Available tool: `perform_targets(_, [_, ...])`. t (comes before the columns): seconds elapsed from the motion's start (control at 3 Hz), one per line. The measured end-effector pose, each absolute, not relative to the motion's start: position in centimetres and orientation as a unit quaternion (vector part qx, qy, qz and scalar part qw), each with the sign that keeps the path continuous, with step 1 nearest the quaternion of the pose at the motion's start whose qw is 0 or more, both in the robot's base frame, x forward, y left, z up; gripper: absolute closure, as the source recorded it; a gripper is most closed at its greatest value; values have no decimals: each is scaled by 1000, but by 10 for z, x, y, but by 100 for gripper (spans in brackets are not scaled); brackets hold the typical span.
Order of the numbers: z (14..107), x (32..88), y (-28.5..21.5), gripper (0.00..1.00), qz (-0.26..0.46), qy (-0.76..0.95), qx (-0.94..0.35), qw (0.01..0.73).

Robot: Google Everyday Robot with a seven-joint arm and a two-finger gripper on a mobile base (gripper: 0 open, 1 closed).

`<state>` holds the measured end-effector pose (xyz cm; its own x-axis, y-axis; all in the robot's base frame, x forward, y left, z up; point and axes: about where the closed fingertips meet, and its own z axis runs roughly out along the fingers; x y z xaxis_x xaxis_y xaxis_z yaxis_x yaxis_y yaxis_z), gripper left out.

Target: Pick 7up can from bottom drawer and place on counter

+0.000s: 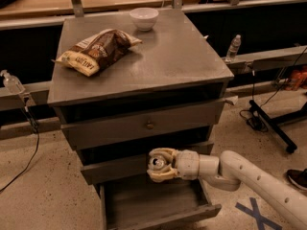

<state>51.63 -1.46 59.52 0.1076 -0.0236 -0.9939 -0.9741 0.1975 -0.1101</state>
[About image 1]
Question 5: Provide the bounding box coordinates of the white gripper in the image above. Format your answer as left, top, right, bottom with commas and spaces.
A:
147, 148, 200, 183

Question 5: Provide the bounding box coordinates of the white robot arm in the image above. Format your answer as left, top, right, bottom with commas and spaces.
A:
147, 148, 307, 230

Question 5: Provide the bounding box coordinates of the grey open bottom drawer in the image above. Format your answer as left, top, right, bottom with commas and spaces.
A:
100, 173, 222, 230

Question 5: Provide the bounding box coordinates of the grey middle drawer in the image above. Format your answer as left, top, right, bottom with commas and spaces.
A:
81, 141, 218, 185

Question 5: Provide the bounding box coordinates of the grey wooden drawer cabinet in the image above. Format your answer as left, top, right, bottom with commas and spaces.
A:
47, 9, 235, 230

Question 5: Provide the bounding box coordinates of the grey top drawer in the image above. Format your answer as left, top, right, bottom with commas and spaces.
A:
61, 99, 224, 150

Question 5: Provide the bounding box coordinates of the black stand base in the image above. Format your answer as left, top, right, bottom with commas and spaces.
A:
249, 100, 307, 154

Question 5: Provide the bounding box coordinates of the brown chips bag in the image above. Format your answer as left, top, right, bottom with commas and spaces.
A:
55, 29, 142, 77

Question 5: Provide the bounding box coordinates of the black shoe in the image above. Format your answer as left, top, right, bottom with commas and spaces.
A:
286, 169, 307, 190

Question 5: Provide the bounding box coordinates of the clear plastic water bottle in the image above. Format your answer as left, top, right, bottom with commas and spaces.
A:
225, 34, 241, 62

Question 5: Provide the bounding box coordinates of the white ceramic bowl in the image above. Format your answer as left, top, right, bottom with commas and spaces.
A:
130, 8, 159, 32

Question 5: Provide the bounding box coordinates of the orange object on floor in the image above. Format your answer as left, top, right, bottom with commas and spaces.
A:
285, 65, 307, 91

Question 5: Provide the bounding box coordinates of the clear sanitizer pump bottle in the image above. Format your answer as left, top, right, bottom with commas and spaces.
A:
0, 70, 25, 95

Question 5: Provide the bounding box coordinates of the black coiled cable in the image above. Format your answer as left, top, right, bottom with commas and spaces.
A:
239, 108, 269, 134

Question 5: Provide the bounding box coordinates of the black floor cable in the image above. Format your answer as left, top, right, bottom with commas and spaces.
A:
0, 105, 40, 194

